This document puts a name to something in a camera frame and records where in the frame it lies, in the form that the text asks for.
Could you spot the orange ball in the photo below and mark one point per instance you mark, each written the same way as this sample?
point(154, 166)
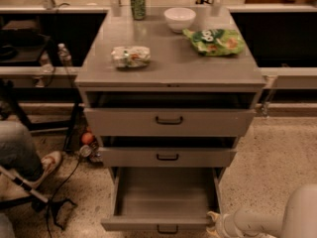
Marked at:
point(87, 138)

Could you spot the green chip bag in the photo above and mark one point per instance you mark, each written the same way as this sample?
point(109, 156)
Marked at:
point(215, 42)

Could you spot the black side table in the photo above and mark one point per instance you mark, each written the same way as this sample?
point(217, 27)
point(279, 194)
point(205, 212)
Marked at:
point(31, 72)

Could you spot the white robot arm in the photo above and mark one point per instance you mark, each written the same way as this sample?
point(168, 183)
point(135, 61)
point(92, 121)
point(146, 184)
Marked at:
point(299, 219)

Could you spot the white bowl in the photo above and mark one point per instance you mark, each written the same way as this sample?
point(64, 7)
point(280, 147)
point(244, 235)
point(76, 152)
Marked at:
point(179, 19)

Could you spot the grey drawer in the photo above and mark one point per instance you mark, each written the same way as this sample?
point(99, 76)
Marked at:
point(168, 122)
point(167, 157)
point(166, 200)

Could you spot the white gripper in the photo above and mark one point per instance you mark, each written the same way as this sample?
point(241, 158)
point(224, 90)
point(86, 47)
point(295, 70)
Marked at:
point(228, 224)

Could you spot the black chair base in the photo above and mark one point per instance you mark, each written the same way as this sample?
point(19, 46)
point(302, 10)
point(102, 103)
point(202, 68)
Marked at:
point(38, 200)

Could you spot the person leg in jeans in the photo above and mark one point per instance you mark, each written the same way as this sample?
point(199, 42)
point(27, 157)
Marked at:
point(17, 151)

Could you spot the white sneaker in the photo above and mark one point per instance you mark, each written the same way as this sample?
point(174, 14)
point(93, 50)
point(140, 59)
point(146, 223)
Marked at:
point(49, 162)

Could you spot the upright green soda can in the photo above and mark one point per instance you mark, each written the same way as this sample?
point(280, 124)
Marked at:
point(138, 9)

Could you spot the lying white soda can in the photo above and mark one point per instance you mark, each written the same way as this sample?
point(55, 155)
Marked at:
point(134, 56)

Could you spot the clear water bottle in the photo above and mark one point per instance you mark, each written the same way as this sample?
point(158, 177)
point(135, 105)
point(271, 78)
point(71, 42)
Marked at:
point(64, 55)

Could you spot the grey middle drawer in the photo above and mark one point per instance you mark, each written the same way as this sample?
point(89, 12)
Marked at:
point(167, 157)

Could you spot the grey drawer cabinet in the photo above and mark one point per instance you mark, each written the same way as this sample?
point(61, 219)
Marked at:
point(177, 77)

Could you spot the grey bottom drawer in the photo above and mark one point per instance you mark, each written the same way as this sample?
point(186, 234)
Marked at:
point(166, 200)

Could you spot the grey top drawer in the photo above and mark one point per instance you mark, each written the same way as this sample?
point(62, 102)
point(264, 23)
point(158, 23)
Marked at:
point(168, 122)

